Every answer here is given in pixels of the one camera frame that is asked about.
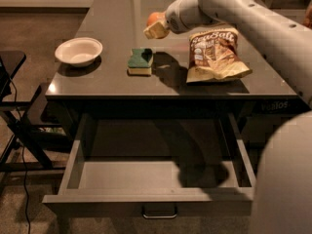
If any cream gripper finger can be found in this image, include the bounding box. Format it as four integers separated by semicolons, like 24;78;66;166
143;20;170;39

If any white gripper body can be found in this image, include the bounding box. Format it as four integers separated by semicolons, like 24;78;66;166
165;0;194;34

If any orange fruit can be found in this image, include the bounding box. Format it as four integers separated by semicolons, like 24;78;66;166
146;12;165;26

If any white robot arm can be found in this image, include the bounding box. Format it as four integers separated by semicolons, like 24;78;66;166
144;0;312;234

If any grey counter cabinet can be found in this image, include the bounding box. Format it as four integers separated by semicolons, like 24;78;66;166
46;0;309;137

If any open grey top drawer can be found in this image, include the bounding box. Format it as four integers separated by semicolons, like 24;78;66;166
43;115;255;217

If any green yellow sponge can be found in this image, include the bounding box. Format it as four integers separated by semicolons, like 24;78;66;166
128;48;153;76

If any brown sea salt chip bag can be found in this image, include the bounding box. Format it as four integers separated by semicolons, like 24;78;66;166
186;27;252;83

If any white bowl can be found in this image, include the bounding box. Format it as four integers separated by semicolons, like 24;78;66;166
55;37;102;67

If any black folding side table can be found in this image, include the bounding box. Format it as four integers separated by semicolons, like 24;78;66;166
0;51;71;173

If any black cable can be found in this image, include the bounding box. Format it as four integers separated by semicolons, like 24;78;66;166
9;76;33;234

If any metal drawer handle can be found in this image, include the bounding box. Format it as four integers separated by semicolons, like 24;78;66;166
141;206;178;219

